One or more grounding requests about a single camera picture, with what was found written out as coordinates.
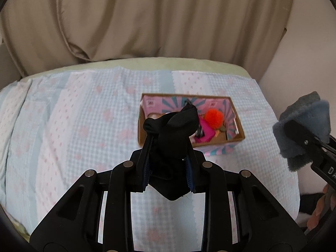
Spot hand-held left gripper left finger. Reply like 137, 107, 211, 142
29, 134, 154, 252

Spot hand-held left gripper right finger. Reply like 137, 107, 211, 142
184, 142, 308, 252

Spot grey-blue fleece cloth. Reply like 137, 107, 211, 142
272, 91, 331, 172

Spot black sock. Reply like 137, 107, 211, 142
143, 105, 201, 201

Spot pink printed cardboard box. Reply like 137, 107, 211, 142
138, 93, 246, 156

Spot magenta pouch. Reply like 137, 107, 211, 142
193, 118, 214, 144

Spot orange pompom charm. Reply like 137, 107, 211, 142
203, 109, 229, 137

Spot person's right hand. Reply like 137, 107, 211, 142
307, 184, 336, 229

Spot person's dark clothing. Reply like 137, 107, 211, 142
299, 193, 326, 215

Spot blue checked floral blanket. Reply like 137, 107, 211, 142
0, 67, 301, 244

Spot light green bed sheet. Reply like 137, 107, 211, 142
20, 57, 259, 81

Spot cream cloth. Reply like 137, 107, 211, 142
8, 215, 29, 240

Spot beige curtain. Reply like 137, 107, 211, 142
0, 0, 90, 77
45, 0, 296, 67

